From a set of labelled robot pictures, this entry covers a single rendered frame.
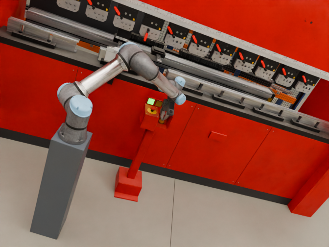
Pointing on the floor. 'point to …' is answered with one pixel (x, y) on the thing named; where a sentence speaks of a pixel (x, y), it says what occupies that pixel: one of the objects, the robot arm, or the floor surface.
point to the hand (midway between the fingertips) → (162, 119)
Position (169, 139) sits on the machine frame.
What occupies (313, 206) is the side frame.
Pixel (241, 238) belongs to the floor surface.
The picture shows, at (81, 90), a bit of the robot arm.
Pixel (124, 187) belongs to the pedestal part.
